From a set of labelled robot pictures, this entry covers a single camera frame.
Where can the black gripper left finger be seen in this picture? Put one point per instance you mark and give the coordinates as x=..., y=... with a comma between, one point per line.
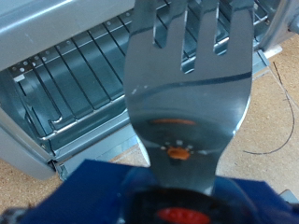
x=12, y=216

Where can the silver toaster oven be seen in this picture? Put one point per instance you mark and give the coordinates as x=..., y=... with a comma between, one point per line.
x=46, y=31

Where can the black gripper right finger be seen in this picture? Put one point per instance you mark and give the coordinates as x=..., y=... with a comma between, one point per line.
x=291, y=197

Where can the blue spatula grip block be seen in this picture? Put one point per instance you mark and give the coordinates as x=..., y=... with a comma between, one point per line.
x=81, y=193

